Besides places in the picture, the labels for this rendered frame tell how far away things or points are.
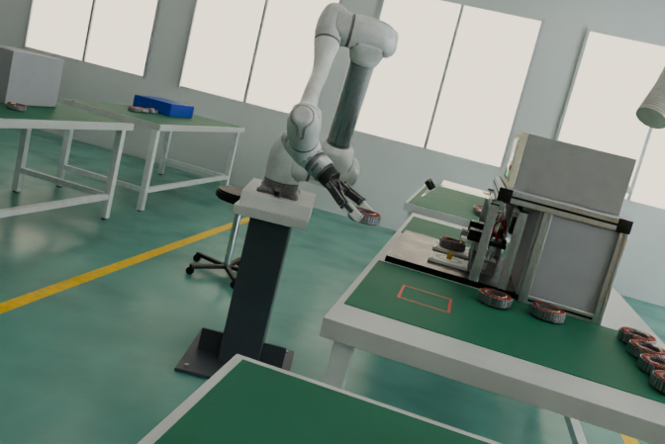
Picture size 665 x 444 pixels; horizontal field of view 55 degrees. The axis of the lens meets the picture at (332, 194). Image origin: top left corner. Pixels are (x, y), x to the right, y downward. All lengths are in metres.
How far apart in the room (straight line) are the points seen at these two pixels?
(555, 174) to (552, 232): 0.22
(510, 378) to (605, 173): 1.03
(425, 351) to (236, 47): 6.49
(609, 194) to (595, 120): 4.90
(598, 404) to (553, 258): 0.79
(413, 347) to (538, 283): 0.85
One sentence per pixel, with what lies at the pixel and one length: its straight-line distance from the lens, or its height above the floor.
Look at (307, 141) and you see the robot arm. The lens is 2.09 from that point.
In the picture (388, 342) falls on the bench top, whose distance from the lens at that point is 1.56.
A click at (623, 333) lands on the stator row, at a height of 0.78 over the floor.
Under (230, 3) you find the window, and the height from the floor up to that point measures 2.08.
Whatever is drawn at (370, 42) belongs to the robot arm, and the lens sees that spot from 2.50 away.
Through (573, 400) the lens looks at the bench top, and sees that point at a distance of 1.60.
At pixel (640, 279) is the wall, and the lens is 7.53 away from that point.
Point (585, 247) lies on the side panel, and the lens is 2.30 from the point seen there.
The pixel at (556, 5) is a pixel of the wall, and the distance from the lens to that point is 7.34.
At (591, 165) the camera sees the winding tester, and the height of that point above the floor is 1.26.
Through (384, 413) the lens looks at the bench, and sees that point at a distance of 1.19.
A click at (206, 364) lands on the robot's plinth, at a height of 0.02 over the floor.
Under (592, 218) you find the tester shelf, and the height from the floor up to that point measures 1.09.
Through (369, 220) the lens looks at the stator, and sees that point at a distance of 2.10.
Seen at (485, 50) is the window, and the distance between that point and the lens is 7.23.
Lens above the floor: 1.26
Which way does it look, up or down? 8 degrees down
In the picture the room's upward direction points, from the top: 14 degrees clockwise
